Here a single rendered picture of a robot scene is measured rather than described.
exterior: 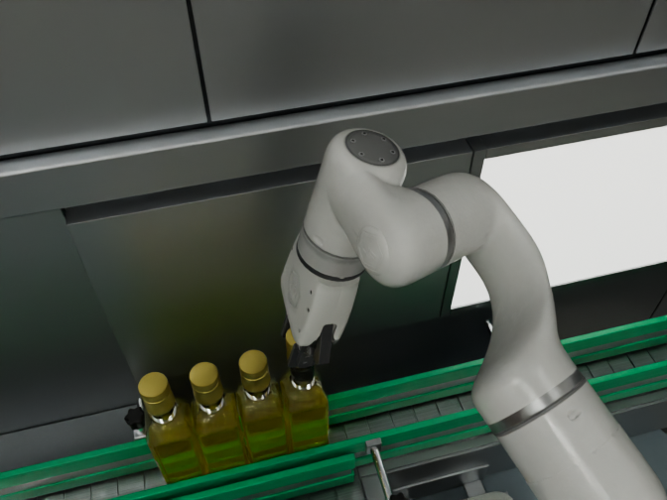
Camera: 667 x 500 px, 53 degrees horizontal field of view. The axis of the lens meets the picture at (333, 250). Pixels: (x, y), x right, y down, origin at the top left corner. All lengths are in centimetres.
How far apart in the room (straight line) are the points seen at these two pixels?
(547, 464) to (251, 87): 45
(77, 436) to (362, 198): 71
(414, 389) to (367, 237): 53
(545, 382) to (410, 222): 16
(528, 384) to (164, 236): 45
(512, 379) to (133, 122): 44
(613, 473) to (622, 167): 53
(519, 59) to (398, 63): 14
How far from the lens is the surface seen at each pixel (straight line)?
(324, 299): 65
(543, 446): 53
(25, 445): 116
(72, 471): 104
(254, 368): 80
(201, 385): 79
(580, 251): 108
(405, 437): 99
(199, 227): 78
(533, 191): 92
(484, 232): 59
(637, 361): 123
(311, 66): 71
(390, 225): 53
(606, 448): 54
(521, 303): 58
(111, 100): 70
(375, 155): 58
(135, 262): 81
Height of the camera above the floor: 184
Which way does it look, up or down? 49 degrees down
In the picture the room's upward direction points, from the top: straight up
